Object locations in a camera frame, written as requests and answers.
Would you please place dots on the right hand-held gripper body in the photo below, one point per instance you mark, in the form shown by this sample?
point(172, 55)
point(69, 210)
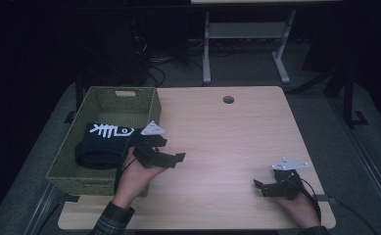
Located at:
point(287, 179)

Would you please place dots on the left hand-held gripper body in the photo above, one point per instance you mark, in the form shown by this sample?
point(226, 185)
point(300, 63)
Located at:
point(145, 150)

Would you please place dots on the black garment with fishbone print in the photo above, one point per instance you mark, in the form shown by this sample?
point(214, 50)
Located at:
point(103, 147)

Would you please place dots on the green woven basket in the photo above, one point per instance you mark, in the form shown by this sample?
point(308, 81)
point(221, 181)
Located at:
point(106, 111)

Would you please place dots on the person's right hand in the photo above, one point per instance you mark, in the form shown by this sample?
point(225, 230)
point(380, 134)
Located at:
point(300, 209)

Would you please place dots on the person's left hand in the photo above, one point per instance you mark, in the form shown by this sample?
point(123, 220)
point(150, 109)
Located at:
point(135, 182)

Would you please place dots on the black metal stand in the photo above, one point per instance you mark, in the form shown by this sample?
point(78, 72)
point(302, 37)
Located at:
point(349, 98)

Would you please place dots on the aluminium floor rail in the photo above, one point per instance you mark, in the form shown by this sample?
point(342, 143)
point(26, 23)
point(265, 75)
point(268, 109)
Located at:
point(367, 156)
point(42, 209)

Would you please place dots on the white metal desk frame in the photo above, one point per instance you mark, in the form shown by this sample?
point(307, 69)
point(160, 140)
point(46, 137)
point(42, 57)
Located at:
point(243, 31)

